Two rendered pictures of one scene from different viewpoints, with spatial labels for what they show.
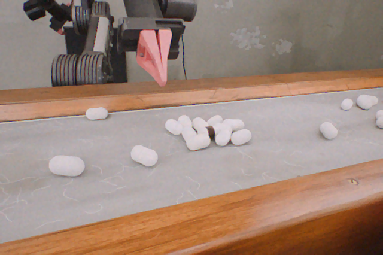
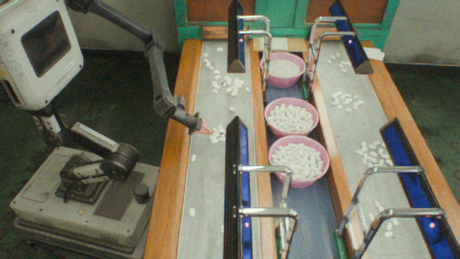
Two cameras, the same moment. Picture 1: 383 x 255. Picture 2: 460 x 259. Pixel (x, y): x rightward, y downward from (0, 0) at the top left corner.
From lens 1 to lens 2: 1.47 m
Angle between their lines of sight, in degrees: 58
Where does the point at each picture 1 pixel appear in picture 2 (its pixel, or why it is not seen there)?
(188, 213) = (259, 148)
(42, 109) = (183, 172)
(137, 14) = (192, 121)
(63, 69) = (126, 164)
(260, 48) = not seen: outside the picture
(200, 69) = not seen: outside the picture
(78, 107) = (185, 162)
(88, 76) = (134, 156)
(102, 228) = (259, 159)
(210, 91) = not seen: hidden behind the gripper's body
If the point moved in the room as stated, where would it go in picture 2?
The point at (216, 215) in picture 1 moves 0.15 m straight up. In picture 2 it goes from (261, 144) to (263, 120)
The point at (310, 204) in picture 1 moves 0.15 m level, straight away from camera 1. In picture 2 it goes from (263, 132) to (242, 115)
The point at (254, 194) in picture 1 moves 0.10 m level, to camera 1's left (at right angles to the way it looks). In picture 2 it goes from (257, 137) to (250, 152)
